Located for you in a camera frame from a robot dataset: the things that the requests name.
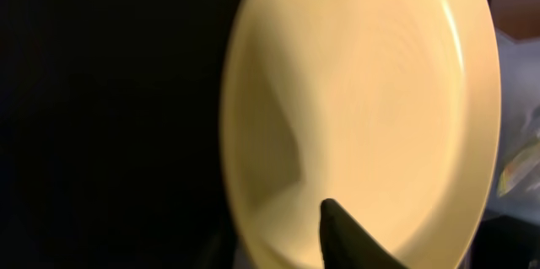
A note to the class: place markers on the dark brown serving tray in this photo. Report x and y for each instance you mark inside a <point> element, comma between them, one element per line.
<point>109,134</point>

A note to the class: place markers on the yellow plate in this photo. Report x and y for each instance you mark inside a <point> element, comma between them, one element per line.
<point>390,107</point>

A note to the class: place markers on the black waste tray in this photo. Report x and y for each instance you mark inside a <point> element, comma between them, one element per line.
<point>505,242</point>

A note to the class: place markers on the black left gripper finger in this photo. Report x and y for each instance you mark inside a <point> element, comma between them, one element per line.
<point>346,245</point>

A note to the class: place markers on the clear plastic bin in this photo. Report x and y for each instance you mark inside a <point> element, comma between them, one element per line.
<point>519,75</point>

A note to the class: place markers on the green orange snack wrapper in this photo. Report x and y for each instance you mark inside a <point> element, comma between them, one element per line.
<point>521,173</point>

